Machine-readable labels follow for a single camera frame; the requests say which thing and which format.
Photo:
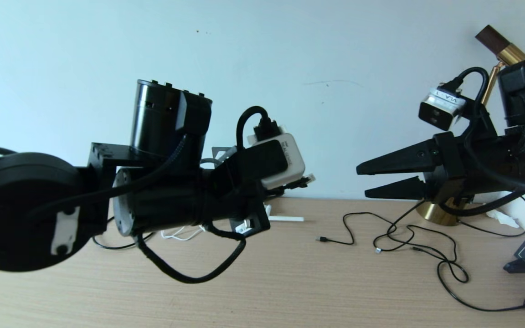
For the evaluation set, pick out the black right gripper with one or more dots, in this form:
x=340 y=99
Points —
x=451 y=173

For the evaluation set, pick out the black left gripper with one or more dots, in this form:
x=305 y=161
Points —
x=251 y=221

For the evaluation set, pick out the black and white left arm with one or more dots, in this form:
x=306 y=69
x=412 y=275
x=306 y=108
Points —
x=16 y=214

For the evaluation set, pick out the crumpled white tissue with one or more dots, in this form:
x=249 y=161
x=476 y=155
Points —
x=504 y=218

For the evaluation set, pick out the brass desk lamp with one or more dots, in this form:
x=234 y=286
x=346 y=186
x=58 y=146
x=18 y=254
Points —
x=511 y=53

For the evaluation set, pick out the grey wall socket plate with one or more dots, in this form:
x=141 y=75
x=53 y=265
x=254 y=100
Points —
x=219 y=150

